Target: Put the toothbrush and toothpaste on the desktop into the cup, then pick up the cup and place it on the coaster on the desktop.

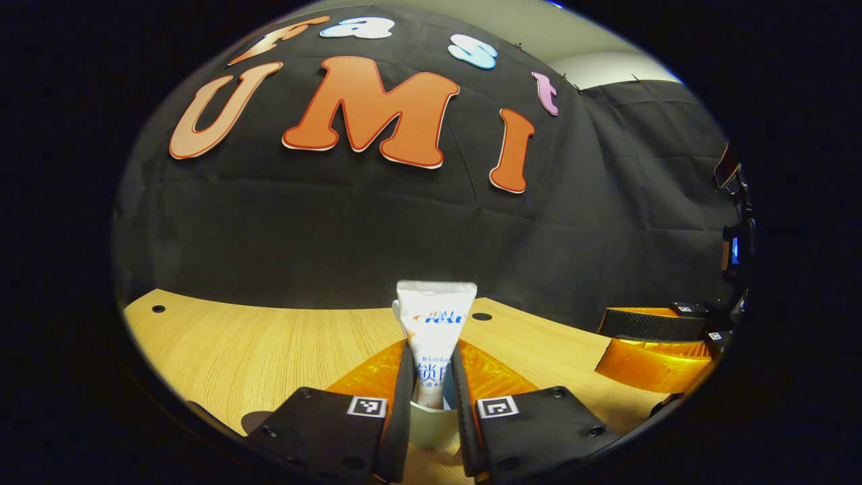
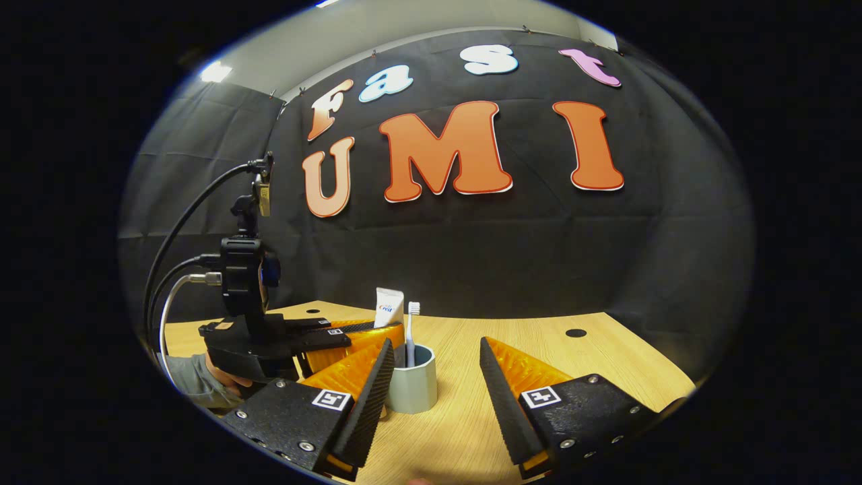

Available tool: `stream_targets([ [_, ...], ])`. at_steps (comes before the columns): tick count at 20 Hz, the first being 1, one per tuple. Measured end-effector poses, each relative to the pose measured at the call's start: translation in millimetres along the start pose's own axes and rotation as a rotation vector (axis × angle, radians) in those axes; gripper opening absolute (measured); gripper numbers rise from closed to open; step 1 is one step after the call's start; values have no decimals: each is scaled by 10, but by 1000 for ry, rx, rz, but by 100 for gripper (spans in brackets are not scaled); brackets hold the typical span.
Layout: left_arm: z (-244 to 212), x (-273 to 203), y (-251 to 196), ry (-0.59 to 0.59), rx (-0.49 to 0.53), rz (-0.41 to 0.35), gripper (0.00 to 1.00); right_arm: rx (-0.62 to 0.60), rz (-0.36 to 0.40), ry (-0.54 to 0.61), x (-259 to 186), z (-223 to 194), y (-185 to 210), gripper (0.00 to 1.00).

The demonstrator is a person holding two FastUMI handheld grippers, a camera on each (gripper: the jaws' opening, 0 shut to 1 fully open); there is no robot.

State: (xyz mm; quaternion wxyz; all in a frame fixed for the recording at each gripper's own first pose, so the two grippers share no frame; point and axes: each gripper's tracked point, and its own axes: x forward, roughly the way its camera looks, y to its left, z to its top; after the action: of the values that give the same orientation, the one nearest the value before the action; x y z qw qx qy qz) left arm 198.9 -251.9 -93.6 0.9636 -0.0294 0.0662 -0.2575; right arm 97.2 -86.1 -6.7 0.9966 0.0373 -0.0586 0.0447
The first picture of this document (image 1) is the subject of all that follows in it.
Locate grey-blue cup with wooden handle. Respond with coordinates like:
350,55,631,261
391,300,465,451

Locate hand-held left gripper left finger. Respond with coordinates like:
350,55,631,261
246,339,415,484

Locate black backdrop cloth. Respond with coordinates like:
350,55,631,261
111,7,748,331

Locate white toothpaste tube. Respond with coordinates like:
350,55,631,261
393,280,478,410

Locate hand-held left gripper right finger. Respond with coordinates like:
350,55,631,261
450,340,620,484

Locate dark round coaster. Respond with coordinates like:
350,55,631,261
240,410,275,437

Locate wooden desktop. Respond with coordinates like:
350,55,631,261
123,288,674,485

